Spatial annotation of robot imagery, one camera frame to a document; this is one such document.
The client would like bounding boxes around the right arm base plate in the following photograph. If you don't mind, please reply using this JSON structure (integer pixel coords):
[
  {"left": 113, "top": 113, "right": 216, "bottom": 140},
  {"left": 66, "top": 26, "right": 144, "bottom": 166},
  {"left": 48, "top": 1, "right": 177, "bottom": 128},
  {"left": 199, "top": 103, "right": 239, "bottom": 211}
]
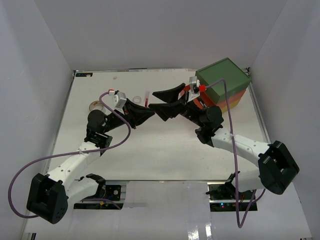
[{"left": 205, "top": 182, "right": 253, "bottom": 213}]

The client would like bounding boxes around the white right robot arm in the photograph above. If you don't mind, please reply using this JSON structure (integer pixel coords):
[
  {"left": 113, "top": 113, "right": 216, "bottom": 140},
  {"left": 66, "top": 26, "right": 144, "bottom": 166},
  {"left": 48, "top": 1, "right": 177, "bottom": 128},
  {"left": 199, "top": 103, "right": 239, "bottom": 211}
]
[{"left": 149, "top": 83, "right": 300, "bottom": 200}]

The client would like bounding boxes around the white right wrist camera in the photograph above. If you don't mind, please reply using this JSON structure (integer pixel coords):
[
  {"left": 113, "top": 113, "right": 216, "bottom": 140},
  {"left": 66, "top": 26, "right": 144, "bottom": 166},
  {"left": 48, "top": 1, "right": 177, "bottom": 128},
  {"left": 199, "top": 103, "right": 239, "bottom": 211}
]
[{"left": 187, "top": 76, "right": 206, "bottom": 103}]

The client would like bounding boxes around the large clear tape roll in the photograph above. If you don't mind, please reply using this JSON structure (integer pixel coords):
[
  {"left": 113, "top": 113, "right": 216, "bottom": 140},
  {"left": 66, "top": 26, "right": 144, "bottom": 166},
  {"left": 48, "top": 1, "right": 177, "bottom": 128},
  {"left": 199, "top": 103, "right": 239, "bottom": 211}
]
[{"left": 89, "top": 100, "right": 105, "bottom": 113}]

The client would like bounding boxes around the red pen refill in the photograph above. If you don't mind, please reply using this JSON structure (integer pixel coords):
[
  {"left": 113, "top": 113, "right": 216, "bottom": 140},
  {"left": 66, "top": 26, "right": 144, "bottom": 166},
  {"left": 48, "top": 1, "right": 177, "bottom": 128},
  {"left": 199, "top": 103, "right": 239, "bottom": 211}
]
[{"left": 144, "top": 90, "right": 150, "bottom": 107}]

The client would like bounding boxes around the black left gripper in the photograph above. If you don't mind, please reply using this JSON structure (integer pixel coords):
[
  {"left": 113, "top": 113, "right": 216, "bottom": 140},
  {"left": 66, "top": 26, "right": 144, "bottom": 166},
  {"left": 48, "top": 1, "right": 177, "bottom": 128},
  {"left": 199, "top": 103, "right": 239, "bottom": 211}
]
[{"left": 102, "top": 98, "right": 155, "bottom": 134}]

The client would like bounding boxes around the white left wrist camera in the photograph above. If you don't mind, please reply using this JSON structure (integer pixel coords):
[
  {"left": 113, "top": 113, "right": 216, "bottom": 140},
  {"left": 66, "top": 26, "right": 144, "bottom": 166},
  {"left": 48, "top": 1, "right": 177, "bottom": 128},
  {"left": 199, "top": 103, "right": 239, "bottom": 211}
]
[{"left": 108, "top": 89, "right": 127, "bottom": 109}]

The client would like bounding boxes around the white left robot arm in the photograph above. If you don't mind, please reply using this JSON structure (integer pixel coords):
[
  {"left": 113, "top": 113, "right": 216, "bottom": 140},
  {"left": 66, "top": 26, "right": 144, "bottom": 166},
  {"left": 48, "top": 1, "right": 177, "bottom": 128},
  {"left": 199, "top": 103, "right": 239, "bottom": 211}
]
[{"left": 26, "top": 100, "right": 154, "bottom": 224}]

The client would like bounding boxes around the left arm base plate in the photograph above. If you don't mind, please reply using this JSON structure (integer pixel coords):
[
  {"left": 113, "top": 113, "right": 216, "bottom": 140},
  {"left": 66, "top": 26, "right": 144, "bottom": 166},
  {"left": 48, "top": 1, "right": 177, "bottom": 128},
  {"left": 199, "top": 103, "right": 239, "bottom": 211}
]
[{"left": 73, "top": 184, "right": 126, "bottom": 210}]

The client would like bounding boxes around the small clear tape roll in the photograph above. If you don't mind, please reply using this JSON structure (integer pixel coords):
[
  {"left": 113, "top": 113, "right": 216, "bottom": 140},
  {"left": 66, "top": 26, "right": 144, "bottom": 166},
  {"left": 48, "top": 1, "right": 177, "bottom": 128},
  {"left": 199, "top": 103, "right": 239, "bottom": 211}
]
[{"left": 132, "top": 95, "right": 142, "bottom": 105}]

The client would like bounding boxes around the green drawer cabinet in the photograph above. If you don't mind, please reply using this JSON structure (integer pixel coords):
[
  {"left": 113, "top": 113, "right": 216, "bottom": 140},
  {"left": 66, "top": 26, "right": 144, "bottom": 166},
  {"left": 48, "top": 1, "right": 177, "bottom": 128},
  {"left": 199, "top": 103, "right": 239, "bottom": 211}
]
[{"left": 195, "top": 57, "right": 251, "bottom": 103}]

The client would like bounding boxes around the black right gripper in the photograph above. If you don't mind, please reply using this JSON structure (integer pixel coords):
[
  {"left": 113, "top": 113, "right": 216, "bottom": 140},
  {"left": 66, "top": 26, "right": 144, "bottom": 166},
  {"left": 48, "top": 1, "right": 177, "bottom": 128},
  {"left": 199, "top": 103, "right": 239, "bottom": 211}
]
[{"left": 148, "top": 83, "right": 205, "bottom": 128}]

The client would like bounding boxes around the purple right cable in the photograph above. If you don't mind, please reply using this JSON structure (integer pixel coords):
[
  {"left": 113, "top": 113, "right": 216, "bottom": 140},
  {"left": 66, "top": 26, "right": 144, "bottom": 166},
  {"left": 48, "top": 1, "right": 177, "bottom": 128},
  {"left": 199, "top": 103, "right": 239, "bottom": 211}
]
[{"left": 204, "top": 79, "right": 266, "bottom": 229}]

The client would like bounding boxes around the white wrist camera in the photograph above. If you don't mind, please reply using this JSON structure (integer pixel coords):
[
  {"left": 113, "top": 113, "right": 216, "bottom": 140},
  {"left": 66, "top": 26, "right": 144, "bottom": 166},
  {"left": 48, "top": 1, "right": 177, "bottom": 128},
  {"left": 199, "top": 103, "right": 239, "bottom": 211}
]
[
  {"left": 108, "top": 89, "right": 127, "bottom": 109},
  {"left": 187, "top": 76, "right": 206, "bottom": 103}
]

